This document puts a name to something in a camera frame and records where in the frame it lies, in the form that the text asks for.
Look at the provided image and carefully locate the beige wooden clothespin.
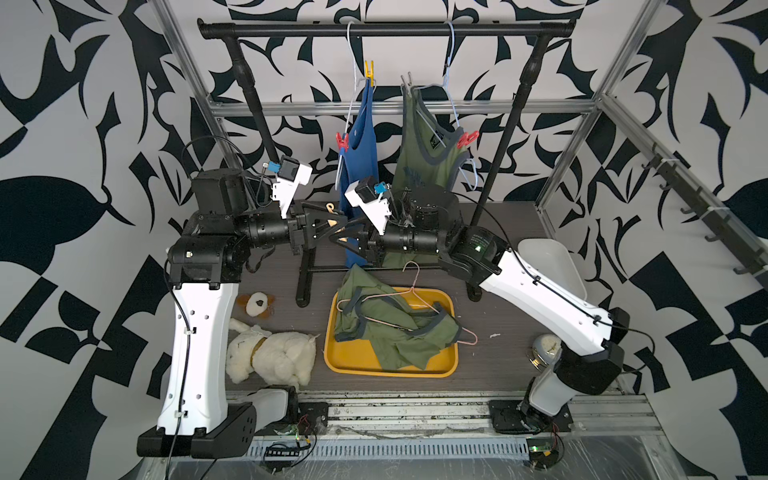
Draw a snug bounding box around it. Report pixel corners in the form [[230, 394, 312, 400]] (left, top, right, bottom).
[[325, 202, 348, 246]]

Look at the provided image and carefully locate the pink wire hanger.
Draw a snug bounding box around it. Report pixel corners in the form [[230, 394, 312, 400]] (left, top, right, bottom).
[[335, 260, 479, 346]]

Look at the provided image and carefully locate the light green tank top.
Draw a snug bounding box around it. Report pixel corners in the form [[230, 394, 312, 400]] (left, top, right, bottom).
[[333, 265, 462, 371]]

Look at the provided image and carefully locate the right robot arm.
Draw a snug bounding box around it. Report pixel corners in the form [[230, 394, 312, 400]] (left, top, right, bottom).
[[331, 178, 630, 422]]

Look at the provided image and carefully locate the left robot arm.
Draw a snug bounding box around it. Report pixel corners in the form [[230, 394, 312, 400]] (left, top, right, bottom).
[[136, 162, 345, 460]]

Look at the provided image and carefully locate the blue tank top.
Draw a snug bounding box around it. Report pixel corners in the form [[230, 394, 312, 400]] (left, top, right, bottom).
[[337, 83, 380, 268]]

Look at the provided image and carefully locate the dark green printed tank top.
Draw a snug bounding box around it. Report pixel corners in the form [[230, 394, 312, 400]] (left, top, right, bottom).
[[383, 85, 472, 268]]

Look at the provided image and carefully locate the red clothespin on blue top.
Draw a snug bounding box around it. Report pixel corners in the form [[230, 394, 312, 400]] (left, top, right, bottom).
[[336, 132, 349, 155]]

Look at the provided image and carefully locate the brown white round toy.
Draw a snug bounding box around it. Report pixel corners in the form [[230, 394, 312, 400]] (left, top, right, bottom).
[[235, 292, 276, 319]]

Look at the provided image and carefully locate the yellow plastic tray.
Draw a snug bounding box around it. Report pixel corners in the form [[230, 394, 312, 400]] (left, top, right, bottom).
[[323, 286, 459, 379]]

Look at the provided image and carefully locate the white plush dog toy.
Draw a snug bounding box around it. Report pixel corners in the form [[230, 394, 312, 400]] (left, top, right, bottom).
[[225, 318, 318, 389]]

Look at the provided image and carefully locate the yellow clothespin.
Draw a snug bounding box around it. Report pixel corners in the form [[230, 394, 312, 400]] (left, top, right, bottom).
[[364, 60, 376, 88]]

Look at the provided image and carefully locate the grey clothespin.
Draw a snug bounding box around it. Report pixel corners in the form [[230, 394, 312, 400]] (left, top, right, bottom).
[[400, 71, 414, 91]]

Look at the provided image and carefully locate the white plastic bin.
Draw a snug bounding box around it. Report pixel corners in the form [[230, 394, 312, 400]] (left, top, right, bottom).
[[517, 238, 587, 300]]

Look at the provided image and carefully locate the small round alarm clock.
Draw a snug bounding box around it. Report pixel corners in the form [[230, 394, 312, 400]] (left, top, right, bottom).
[[529, 333, 562, 371]]

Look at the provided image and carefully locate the black clothes rack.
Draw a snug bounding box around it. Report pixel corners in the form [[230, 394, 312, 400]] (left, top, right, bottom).
[[197, 18, 577, 309]]

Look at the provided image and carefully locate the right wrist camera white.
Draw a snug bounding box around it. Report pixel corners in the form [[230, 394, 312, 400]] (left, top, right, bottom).
[[344, 176, 392, 235]]

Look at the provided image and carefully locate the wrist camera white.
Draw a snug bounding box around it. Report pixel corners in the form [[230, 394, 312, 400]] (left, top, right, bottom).
[[266, 155, 313, 219], [344, 176, 392, 235]]

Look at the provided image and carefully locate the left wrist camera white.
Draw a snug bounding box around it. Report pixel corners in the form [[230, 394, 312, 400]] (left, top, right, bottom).
[[266, 155, 313, 219]]

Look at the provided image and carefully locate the blue wire hanger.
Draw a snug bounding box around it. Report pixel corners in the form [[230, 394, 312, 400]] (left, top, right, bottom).
[[413, 21, 481, 194]]

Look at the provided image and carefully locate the white wire hanger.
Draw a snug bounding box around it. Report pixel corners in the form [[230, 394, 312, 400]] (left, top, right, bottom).
[[334, 19, 363, 192]]

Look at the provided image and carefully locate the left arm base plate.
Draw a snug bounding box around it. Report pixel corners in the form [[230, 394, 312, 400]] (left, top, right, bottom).
[[257, 400, 330, 437]]

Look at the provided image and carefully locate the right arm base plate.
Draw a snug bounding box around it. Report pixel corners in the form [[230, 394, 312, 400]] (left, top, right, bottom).
[[488, 400, 572, 435]]

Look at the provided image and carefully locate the left electronics board with wires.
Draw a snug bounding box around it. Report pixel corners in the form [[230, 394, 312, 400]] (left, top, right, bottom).
[[261, 434, 318, 474]]

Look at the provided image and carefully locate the electronics board with wires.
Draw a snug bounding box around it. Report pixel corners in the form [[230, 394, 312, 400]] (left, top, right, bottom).
[[261, 434, 318, 474], [525, 436, 565, 471]]

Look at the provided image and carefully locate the right electronics board with wires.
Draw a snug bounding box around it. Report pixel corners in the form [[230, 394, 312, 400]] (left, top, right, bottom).
[[525, 436, 565, 471]]

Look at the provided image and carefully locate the black wall hook rail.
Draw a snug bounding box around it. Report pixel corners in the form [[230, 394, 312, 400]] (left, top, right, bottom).
[[643, 154, 767, 289]]

